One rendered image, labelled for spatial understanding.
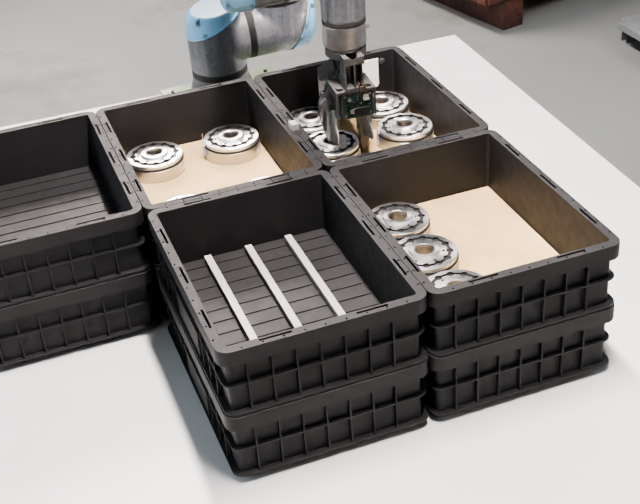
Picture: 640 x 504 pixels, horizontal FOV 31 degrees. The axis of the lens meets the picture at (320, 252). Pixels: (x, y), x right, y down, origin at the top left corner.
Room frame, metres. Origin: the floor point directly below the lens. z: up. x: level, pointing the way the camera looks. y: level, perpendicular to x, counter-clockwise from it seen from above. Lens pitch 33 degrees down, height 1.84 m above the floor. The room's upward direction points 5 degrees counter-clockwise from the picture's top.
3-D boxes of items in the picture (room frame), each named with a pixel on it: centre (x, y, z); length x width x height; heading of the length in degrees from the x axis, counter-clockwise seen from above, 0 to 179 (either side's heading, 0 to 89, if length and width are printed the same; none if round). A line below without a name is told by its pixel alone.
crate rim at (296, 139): (1.80, 0.18, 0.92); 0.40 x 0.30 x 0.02; 18
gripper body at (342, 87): (1.86, -0.07, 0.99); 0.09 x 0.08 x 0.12; 13
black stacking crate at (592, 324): (1.51, -0.22, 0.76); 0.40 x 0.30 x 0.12; 18
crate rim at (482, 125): (1.90, -0.10, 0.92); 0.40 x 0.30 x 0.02; 18
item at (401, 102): (2.02, -0.14, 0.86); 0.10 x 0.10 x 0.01
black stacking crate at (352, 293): (1.42, 0.06, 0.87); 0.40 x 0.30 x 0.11; 18
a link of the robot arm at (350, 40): (1.87, -0.07, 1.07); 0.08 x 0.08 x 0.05
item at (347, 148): (1.88, -0.04, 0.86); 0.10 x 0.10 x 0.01
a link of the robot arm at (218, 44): (2.27, 0.17, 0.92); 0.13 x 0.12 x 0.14; 106
